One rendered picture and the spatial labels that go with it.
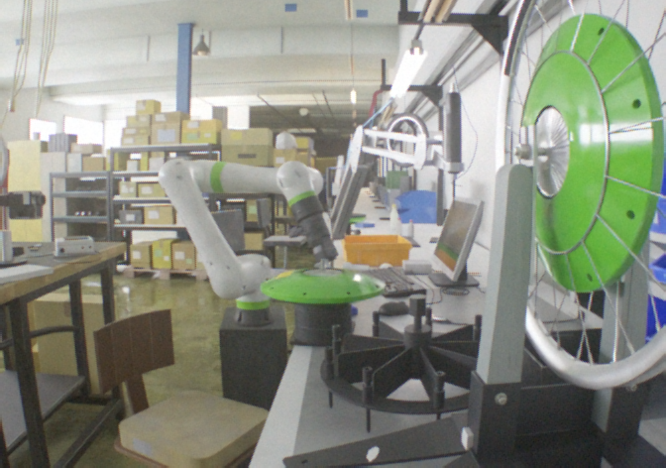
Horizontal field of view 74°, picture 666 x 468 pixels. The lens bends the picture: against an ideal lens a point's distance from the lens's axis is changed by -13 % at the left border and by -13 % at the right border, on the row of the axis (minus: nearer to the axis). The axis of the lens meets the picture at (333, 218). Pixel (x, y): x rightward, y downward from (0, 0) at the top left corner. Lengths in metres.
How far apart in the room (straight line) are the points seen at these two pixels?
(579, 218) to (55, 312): 2.83
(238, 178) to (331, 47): 8.21
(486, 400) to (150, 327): 1.29
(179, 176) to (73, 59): 9.90
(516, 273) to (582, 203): 0.11
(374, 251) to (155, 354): 1.13
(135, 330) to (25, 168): 6.66
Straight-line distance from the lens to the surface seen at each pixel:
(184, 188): 1.73
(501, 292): 0.57
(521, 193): 0.56
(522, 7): 0.75
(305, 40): 9.98
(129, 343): 1.67
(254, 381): 1.88
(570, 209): 0.55
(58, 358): 3.14
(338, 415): 0.92
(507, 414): 0.62
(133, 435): 1.53
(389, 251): 2.36
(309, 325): 1.25
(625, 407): 0.69
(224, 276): 1.67
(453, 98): 1.21
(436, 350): 0.92
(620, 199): 0.49
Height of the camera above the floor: 1.33
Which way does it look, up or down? 5 degrees down
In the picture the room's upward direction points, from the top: straight up
